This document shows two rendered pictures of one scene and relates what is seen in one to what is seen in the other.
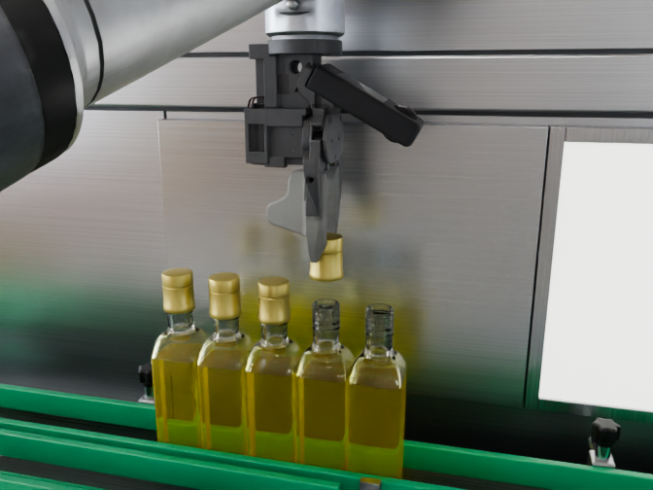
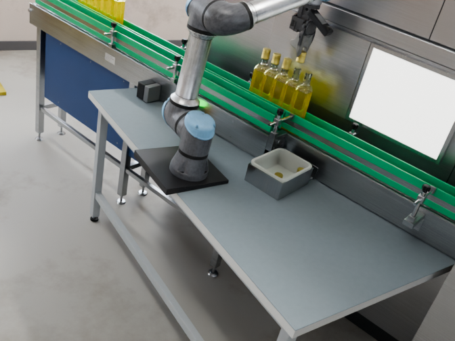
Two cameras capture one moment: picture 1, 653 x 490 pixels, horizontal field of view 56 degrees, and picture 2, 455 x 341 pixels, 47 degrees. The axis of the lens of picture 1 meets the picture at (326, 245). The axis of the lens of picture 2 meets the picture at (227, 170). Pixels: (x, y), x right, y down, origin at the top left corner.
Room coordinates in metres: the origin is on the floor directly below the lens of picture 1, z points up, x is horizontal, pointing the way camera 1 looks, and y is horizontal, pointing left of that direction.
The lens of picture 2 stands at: (-1.46, -0.56, 1.84)
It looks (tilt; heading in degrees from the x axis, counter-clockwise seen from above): 30 degrees down; 20
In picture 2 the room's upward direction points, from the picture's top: 13 degrees clockwise
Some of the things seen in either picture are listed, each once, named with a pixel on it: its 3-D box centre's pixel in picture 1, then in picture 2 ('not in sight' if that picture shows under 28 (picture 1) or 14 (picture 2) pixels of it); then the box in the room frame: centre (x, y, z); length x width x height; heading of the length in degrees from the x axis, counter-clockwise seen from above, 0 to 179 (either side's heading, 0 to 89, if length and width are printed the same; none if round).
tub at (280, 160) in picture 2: not in sight; (279, 172); (0.35, -0.11, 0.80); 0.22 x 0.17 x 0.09; 166
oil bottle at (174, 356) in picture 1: (186, 411); (258, 86); (0.66, 0.17, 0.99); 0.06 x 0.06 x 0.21; 76
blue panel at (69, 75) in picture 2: not in sight; (143, 116); (0.77, 0.80, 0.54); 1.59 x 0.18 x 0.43; 76
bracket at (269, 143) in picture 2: not in sight; (276, 141); (0.50, -0.03, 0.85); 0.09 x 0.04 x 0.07; 166
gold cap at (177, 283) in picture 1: (178, 290); (266, 53); (0.66, 0.17, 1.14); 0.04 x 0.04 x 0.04
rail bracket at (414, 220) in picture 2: not in sight; (417, 209); (0.32, -0.65, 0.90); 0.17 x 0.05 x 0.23; 166
